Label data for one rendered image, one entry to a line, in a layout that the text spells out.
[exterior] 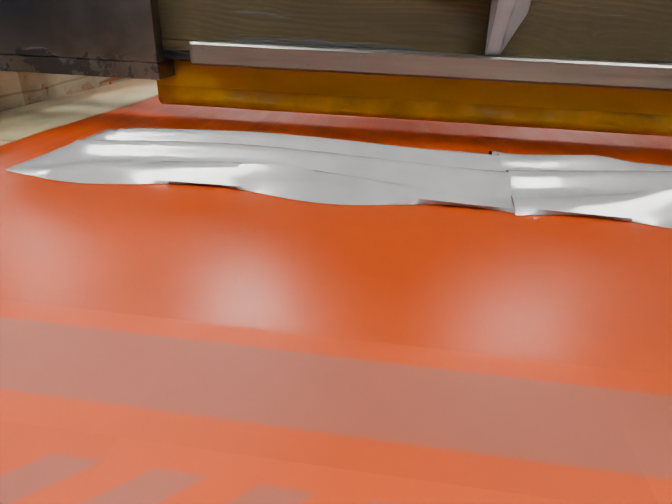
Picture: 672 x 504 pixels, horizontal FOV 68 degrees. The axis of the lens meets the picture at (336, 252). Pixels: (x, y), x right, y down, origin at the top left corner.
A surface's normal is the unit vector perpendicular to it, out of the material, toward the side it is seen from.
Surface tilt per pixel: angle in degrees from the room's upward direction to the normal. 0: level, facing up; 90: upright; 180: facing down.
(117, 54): 90
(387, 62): 90
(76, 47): 90
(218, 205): 0
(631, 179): 33
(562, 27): 90
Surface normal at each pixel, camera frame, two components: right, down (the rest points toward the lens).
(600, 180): 0.10, -0.52
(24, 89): 0.99, 0.09
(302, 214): 0.04, -0.90
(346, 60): -0.14, 0.44
